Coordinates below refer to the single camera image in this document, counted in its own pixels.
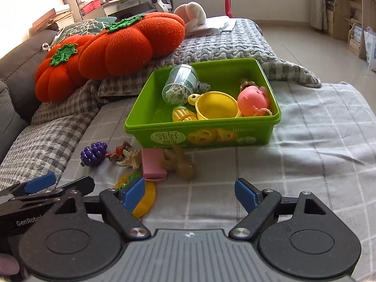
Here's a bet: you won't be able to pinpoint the pink rectangular block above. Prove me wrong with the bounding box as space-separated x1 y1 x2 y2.
141 148 168 181

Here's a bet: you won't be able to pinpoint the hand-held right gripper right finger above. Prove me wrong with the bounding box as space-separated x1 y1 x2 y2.
229 178 336 241

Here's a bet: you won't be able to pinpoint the white paper bag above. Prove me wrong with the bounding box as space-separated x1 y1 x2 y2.
364 26 376 71

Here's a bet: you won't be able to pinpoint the stack of books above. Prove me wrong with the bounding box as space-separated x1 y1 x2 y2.
32 7 74 33

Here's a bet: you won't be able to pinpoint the grey wavy quilt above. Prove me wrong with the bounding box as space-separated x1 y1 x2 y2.
153 18 321 89

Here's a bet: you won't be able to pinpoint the large orange pumpkin cushion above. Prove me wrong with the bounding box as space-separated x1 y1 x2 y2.
79 12 185 80

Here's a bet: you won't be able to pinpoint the teal leaf-print cushion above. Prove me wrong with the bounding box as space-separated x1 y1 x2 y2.
53 16 118 47

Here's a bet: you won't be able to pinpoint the clear cotton swab jar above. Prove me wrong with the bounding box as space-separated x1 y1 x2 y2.
162 64 201 106

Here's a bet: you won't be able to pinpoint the grey grid sheet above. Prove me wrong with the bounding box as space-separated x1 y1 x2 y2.
56 81 376 241

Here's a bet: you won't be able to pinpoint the green plastic box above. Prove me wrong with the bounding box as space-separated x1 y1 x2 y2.
124 58 282 150

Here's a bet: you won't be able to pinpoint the grey checked blanket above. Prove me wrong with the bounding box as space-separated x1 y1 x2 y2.
0 78 141 191

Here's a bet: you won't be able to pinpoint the yellow plastic toy pot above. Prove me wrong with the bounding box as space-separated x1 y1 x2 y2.
188 92 242 121

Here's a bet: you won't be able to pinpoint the white plush toy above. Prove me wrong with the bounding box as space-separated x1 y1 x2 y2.
173 2 207 33

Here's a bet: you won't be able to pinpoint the wooden shelf desk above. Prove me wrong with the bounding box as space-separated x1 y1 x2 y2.
325 0 376 59

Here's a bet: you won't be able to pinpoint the grey sofa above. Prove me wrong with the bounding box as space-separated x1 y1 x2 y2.
0 29 59 162

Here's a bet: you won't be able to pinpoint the pink pig toy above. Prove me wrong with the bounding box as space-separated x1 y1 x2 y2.
237 85 272 117

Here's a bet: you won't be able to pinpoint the yellow toy plate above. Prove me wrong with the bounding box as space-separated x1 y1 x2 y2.
113 173 157 218

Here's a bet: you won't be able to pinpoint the beige starfish toy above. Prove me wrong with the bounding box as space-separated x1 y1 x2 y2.
116 148 143 170

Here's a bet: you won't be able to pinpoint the green leaf toy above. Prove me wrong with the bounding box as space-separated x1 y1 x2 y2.
116 173 143 190

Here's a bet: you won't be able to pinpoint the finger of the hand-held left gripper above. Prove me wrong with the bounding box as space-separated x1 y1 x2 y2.
0 176 95 212
0 173 57 202

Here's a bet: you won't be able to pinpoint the person's left hand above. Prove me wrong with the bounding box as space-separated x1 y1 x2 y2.
0 254 20 277

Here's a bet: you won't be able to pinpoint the red brown toy figure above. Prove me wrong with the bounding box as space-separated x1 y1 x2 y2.
105 141 132 162

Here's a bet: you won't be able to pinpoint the purple grape toy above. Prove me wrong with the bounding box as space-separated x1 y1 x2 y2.
81 142 108 167

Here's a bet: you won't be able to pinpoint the grey checked pillow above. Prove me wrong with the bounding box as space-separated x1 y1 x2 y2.
98 73 153 98

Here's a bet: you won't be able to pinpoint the yellow corn toy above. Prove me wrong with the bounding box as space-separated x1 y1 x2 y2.
172 107 198 123

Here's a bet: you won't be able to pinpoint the beige curtain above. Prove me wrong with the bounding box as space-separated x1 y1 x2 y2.
308 0 328 30

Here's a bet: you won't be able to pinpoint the red basket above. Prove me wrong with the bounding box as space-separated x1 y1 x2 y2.
81 0 102 14

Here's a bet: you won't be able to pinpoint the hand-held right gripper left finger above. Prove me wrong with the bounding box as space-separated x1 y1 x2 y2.
47 179 151 241

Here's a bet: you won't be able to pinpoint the small orange pumpkin cushion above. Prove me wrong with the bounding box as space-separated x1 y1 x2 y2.
35 35 97 103

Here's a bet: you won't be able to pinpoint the white papers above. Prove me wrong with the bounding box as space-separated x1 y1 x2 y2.
188 16 236 36

